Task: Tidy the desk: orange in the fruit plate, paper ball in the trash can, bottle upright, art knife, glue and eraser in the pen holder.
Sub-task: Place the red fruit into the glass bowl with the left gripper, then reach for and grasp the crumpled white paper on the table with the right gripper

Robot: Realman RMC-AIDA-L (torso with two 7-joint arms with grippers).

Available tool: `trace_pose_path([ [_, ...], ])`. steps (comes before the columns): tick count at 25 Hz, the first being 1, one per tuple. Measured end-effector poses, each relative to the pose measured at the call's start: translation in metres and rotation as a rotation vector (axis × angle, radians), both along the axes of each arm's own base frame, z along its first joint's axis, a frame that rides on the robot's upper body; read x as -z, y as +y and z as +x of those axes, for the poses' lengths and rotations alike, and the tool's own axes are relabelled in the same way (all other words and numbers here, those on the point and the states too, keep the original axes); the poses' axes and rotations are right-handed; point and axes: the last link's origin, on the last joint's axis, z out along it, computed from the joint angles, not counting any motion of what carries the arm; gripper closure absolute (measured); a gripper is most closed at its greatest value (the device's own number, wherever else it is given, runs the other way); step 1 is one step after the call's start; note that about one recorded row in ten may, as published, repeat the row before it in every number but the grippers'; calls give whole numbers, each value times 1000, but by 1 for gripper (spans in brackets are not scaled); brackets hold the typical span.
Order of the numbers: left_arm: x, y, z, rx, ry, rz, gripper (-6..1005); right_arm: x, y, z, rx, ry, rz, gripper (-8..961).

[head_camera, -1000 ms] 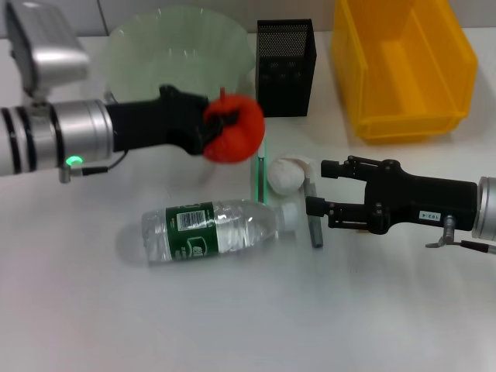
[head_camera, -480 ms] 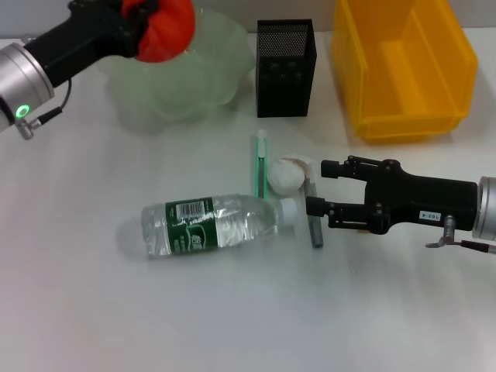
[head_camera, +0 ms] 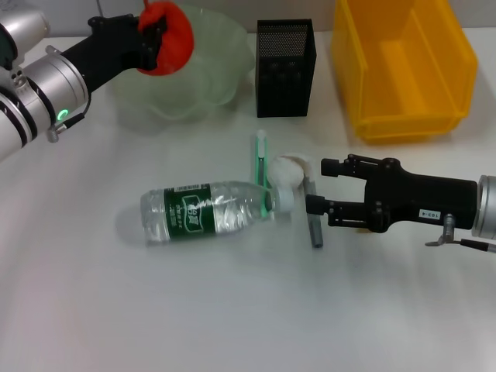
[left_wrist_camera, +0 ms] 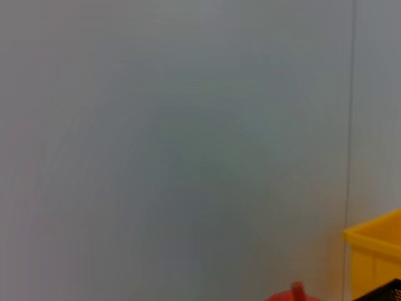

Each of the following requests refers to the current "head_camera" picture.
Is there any grey pen tube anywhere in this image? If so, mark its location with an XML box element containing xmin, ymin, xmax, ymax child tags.
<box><xmin>304</xmin><ymin>174</ymin><xmax>325</xmax><ymax>249</ymax></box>

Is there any clear green-label water bottle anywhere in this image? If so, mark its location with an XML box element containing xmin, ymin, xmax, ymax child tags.
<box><xmin>139</xmin><ymin>178</ymin><xmax>295</xmax><ymax>248</ymax></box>

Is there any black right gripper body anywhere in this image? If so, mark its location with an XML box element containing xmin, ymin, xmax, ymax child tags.
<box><xmin>363</xmin><ymin>157</ymin><xmax>481</xmax><ymax>234</ymax></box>

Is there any white paper ball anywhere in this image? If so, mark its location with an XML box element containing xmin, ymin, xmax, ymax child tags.
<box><xmin>269</xmin><ymin>153</ymin><xmax>315</xmax><ymax>191</ymax></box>

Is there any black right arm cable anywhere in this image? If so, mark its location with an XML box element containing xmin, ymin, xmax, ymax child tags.
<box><xmin>459</xmin><ymin>238</ymin><xmax>496</xmax><ymax>253</ymax></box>

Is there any black mesh pen holder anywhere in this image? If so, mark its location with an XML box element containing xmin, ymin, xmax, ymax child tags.
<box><xmin>255</xmin><ymin>18</ymin><xmax>318</xmax><ymax>119</ymax></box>

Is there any yellow plastic bin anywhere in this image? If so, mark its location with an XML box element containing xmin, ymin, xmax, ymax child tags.
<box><xmin>329</xmin><ymin>0</ymin><xmax>478</xmax><ymax>145</ymax></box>

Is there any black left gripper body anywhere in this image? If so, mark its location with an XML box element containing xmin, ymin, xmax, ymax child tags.
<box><xmin>57</xmin><ymin>14</ymin><xmax>147</xmax><ymax>94</ymax></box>

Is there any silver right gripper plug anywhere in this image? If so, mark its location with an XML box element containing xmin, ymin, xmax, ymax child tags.
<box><xmin>425</xmin><ymin>212</ymin><xmax>456</xmax><ymax>247</ymax></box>

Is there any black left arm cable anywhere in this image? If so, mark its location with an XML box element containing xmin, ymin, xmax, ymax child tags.
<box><xmin>46</xmin><ymin>98</ymin><xmax>93</xmax><ymax>143</ymax></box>

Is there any translucent wavy fruit plate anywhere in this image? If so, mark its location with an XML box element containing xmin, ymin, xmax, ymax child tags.
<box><xmin>112</xmin><ymin>3</ymin><xmax>255</xmax><ymax>135</ymax></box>

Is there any red-orange toy orange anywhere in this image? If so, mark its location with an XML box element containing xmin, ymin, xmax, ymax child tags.
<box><xmin>137</xmin><ymin>0</ymin><xmax>195</xmax><ymax>77</ymax></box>

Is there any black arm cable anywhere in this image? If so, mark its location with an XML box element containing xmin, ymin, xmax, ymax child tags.
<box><xmin>459</xmin><ymin>238</ymin><xmax>496</xmax><ymax>253</ymax></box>
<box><xmin>46</xmin><ymin>98</ymin><xmax>93</xmax><ymax>143</ymax></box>

